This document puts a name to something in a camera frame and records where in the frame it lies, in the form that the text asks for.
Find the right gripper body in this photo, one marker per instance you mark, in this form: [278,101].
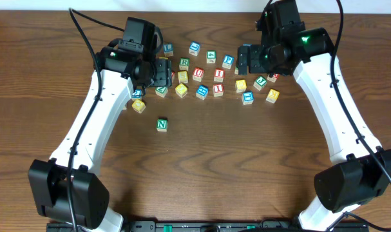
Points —
[245,59]

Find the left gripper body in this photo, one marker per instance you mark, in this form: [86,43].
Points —
[163,73]

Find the green N block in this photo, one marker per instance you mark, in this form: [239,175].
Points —
[162,125]

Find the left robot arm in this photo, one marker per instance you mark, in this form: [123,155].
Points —
[66,187]

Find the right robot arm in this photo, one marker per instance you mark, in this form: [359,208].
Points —
[361,167]

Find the green Z block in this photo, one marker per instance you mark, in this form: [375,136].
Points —
[161,91]

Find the yellow S block centre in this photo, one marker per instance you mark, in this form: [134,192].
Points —
[183,77]

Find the green R block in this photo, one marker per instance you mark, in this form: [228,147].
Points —
[184,64]

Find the blue P block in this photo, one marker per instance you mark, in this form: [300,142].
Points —
[227,61]

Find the green J block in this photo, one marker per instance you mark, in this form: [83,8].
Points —
[260,83]

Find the yellow O block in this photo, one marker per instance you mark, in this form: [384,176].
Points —
[181,90]

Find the yellow block right centre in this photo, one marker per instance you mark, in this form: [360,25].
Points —
[240,85]

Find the red M block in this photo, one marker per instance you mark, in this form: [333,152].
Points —
[273,77]

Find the blue 2 block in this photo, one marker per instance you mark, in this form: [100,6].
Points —
[137,95]

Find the red U block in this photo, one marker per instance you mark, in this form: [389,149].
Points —
[198,74]

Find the upper red I block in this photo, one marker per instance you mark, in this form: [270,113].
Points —
[219,75]

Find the red i block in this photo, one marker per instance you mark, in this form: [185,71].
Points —
[219,75]
[218,90]

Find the blue T block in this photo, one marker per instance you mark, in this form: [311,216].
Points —
[247,98]

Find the blue tilted L block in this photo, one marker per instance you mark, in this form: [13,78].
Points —
[194,48]

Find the green 4 block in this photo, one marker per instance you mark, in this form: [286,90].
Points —
[210,56]

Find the yellow M block right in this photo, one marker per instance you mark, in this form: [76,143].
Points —
[272,96]

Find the yellow Q block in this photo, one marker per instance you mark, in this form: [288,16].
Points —
[139,106]

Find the blue H block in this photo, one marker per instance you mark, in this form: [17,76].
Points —
[202,92]

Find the lower red I block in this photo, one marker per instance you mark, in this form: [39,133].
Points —
[218,90]

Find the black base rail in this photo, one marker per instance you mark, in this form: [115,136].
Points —
[266,225]

